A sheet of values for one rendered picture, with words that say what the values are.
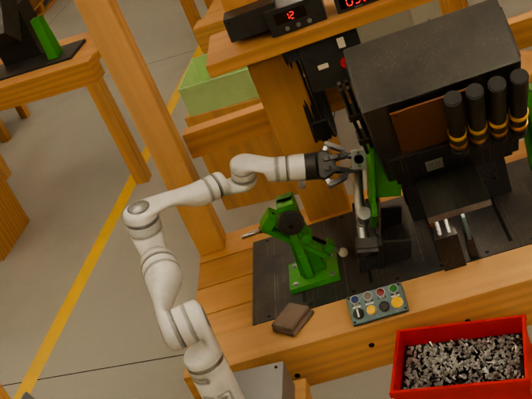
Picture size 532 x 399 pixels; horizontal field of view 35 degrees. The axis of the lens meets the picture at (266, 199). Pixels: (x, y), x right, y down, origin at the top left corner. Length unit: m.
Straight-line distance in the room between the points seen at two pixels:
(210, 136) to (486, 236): 0.91
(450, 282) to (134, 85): 1.07
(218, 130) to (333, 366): 0.85
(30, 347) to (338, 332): 2.62
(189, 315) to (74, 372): 2.39
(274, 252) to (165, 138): 0.49
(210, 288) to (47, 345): 2.01
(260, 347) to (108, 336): 2.10
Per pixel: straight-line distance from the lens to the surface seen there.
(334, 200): 2.70
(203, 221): 2.73
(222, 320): 2.49
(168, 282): 2.00
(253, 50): 2.34
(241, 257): 2.71
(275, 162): 2.30
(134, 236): 2.22
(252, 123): 2.66
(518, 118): 2.01
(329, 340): 2.24
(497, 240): 2.37
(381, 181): 2.26
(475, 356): 2.07
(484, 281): 2.25
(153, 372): 3.94
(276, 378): 2.12
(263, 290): 2.49
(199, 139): 2.69
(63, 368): 4.30
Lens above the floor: 2.31
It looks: 29 degrees down
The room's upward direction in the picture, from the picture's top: 23 degrees counter-clockwise
